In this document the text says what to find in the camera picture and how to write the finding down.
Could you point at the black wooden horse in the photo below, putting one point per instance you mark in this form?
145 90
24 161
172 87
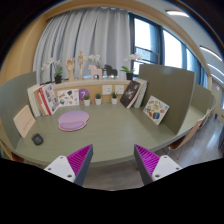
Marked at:
110 71

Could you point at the small potted plant left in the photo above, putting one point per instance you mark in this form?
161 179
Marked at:
86 100

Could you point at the white wall socket left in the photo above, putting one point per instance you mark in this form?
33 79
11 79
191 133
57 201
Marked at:
106 89

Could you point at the white orchid right pot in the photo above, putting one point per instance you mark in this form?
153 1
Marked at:
128 70

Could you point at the white illustrated picture card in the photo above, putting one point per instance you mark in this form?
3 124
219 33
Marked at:
68 97

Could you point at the pink card board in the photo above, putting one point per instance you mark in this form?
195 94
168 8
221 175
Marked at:
24 120

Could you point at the white orchid left pot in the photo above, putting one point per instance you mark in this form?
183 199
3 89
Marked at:
56 66

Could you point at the grey curtain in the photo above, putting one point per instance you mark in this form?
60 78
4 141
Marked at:
91 31

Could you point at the small potted plant right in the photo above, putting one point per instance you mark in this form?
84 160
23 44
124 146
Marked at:
114 98

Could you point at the purple mouse pad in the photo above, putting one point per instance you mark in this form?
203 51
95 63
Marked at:
73 120

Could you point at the white book behind black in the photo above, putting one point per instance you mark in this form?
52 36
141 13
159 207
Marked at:
142 91

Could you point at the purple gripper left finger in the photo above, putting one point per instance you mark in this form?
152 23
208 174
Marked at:
73 167

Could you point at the pink wooden horse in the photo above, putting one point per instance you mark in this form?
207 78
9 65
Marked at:
95 72

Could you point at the black computer mouse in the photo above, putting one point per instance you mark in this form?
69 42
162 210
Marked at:
37 139

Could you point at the white orchid middle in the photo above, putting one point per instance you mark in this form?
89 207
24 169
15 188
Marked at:
96 59

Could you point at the red white magazine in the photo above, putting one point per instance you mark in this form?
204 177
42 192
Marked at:
49 98

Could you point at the wooden chair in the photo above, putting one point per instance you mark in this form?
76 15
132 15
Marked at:
189 127

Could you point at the wooden hand model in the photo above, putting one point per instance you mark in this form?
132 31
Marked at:
70 65

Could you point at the purple round number sign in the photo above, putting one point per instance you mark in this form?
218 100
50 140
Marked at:
82 93

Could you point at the wooden mannequin figure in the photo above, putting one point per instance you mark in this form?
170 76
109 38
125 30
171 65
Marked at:
81 60

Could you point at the white orchid pot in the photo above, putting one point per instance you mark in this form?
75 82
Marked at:
56 66
128 70

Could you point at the white book stack left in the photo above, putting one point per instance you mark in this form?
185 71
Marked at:
33 102

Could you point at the green partition panel right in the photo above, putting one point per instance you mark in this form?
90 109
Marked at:
174 87

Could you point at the small potted plant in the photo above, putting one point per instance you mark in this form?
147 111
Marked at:
114 98
86 100
98 99

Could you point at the green partition panel left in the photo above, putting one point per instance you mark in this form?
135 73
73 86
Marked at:
13 98

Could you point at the white wall socket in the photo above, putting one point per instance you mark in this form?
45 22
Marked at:
119 89
106 89

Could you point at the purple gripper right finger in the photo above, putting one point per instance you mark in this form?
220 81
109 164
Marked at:
153 167

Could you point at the green partition panel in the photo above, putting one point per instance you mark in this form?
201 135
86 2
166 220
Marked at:
174 87
13 98

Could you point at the white wall socket right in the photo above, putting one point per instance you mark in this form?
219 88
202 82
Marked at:
119 89

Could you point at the small potted plant middle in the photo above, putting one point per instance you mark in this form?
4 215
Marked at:
98 99

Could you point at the colourful illustrated book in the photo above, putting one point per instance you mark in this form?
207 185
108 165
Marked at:
155 109

